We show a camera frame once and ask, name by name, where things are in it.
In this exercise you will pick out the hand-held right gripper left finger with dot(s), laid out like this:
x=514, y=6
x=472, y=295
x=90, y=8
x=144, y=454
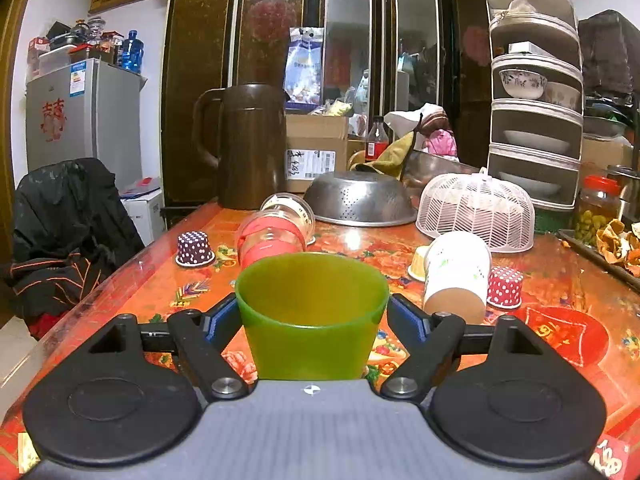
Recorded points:
x=222, y=316

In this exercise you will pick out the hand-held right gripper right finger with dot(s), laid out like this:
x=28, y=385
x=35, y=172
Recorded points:
x=403, y=313

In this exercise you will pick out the green plastic cup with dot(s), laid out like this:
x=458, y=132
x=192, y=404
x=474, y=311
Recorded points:
x=311, y=310

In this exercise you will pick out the white paper cup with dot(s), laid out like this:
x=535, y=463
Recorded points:
x=457, y=270

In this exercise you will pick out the clear cup with red band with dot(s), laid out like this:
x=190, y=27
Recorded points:
x=270, y=240

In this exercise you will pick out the clear plastic cup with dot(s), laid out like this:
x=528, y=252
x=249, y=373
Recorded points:
x=292, y=210

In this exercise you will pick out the yellow cupcake liner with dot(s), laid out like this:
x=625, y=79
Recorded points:
x=418, y=265

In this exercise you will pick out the purple polka dot cupcake liner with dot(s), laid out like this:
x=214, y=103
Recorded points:
x=194, y=249

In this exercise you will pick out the red polka dot cupcake liner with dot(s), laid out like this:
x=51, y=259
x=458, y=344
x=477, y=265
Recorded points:
x=505, y=287

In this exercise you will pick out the steel colander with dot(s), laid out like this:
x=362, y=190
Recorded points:
x=360, y=197

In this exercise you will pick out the white plastic food cover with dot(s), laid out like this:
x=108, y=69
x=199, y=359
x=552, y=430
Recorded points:
x=477, y=210

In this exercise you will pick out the white box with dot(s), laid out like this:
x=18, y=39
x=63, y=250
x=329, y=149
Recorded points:
x=145, y=212

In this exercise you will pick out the yellow green cloth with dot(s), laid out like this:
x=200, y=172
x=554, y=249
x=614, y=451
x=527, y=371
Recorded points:
x=395, y=157

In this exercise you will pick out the red cap soda bottle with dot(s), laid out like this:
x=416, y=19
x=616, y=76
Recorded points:
x=377, y=142

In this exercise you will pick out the brown plastic pitcher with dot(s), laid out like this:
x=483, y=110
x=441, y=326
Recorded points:
x=245, y=145

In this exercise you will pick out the pink cloth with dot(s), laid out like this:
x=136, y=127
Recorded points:
x=440, y=142

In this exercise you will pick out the dark jacket on chair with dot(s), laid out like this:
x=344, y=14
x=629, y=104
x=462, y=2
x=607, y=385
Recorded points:
x=65, y=230

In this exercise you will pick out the cardboard box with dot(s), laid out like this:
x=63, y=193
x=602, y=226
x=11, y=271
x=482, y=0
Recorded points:
x=315, y=152

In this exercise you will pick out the tray of orange peels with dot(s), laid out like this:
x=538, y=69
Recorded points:
x=612, y=250

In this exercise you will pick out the glass jar with red lid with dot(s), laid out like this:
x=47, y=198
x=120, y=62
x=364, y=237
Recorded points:
x=595, y=207

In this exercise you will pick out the silver refrigerator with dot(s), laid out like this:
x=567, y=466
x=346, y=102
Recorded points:
x=82, y=115

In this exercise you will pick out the tiered mesh dish rack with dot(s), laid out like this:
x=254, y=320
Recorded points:
x=537, y=95

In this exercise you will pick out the floral bowl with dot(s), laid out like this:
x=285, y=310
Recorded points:
x=523, y=83

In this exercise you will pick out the blue and white bag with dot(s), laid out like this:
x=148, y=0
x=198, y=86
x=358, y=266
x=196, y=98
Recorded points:
x=305, y=67

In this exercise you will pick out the blue water bottle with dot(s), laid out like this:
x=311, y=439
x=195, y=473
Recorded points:
x=132, y=52

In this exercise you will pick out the dark wooden cabinet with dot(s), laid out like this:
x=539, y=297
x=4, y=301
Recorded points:
x=320, y=35

